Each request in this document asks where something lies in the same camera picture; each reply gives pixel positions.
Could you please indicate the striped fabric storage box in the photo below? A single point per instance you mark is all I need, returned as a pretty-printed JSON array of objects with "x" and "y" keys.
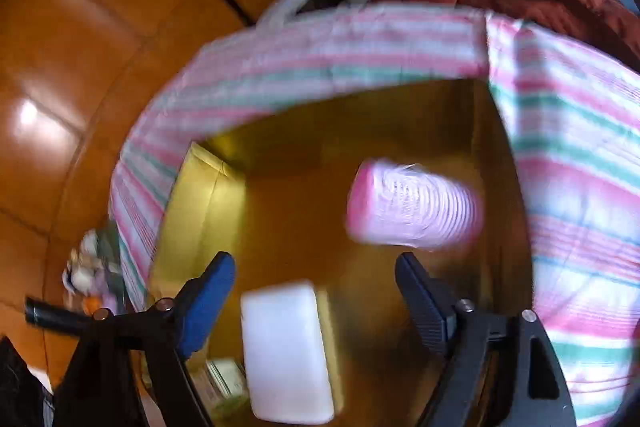
[{"x": 350, "y": 52}]

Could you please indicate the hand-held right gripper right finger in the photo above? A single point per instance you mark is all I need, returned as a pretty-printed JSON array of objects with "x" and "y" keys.
[{"x": 425, "y": 307}]

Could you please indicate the pink ribbed cup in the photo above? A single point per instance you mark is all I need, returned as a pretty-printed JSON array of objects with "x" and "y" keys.
[{"x": 415, "y": 207}]

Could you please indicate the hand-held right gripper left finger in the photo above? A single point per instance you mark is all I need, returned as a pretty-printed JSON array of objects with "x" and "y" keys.
[{"x": 210, "y": 302}]

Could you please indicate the white flat box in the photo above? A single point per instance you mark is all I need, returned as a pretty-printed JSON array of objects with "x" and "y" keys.
[{"x": 287, "y": 357}]

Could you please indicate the black cylinder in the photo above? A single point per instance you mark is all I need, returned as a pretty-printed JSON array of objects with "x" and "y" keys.
[{"x": 50, "y": 314}]

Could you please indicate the green and white packet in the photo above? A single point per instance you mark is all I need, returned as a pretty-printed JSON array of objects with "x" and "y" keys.
[{"x": 225, "y": 377}]

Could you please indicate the pile of small colourful things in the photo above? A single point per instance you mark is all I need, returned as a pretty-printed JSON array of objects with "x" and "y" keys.
[{"x": 90, "y": 267}]

